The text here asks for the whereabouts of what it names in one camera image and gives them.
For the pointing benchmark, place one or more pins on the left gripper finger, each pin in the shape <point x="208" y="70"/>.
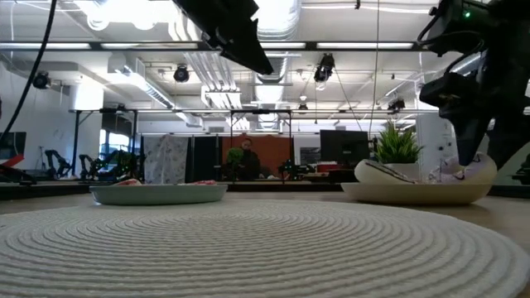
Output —
<point x="248" y="54"/>

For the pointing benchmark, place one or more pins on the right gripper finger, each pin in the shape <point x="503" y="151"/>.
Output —
<point x="509" y="140"/>
<point x="470" y="136"/>

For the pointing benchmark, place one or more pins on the dark wall screen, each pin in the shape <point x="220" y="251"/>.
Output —
<point x="12" y="142"/>

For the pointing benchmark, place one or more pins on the white round column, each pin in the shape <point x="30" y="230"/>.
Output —
<point x="430" y="140"/>

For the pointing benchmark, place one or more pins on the silver ceiling ventilation duct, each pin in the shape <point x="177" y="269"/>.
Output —
<point x="285" y="20"/>

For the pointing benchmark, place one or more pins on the black partition panel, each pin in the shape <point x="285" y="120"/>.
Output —
<point x="205" y="159"/>

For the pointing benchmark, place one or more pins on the green plant white pot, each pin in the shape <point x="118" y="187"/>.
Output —
<point x="395" y="145"/>

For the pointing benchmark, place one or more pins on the black background workstation frame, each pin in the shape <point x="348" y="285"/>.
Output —
<point x="261" y="111"/>

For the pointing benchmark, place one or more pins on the overhead black light bar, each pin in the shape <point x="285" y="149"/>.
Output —
<point x="310" y="46"/>

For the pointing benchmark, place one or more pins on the white round woven placemat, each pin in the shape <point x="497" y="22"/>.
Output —
<point x="248" y="248"/>

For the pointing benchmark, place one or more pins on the small green bushy plant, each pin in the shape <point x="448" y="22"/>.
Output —
<point x="234" y="157"/>

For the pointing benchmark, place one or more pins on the black background robot arm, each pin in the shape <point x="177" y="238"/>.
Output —
<point x="124" y="165"/>
<point x="50" y="157"/>
<point x="292" y="169"/>

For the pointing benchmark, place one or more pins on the grey office partition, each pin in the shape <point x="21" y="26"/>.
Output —
<point x="507" y="174"/>

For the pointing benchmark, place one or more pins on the teal round plate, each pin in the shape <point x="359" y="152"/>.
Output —
<point x="157" y="195"/>

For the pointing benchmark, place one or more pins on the orange-brown partition board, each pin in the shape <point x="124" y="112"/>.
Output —
<point x="273" y="149"/>

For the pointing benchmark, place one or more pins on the black ceiling camera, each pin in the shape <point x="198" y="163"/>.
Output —
<point x="181" y="75"/>
<point x="41" y="80"/>
<point x="324" y="68"/>
<point x="396" y="104"/>

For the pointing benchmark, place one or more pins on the person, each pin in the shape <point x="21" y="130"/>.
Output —
<point x="249" y="163"/>

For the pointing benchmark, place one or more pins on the black computer monitor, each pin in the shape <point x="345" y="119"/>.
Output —
<point x="343" y="147"/>

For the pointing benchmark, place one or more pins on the red cooler box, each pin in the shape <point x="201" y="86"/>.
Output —
<point x="327" y="168"/>

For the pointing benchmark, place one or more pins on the beige round plate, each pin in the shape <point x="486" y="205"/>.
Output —
<point x="414" y="194"/>

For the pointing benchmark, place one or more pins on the black aluminium rig frame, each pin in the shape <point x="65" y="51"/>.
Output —
<point x="41" y="192"/>

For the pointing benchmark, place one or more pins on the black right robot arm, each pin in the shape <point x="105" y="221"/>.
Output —
<point x="455" y="29"/>

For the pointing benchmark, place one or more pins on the white patterned curtain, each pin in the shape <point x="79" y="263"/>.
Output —
<point x="165" y="159"/>

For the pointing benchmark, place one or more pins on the dark framed board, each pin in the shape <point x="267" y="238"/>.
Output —
<point x="309" y="155"/>

